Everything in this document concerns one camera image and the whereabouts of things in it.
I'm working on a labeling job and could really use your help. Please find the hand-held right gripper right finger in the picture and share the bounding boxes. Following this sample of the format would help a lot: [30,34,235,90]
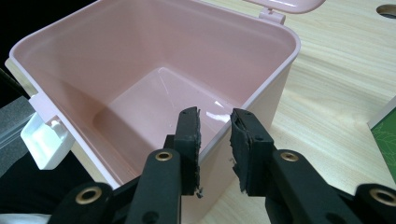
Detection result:
[230,107,359,224]

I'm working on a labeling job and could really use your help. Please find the green and white carton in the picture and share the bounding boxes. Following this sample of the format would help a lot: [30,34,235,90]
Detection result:
[367,95,396,185]

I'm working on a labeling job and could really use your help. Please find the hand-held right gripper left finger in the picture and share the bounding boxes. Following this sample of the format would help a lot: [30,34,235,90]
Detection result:
[124,106,202,224]

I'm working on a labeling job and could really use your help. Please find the pink plastic storage box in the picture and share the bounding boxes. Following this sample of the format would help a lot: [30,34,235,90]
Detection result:
[5,0,327,224]

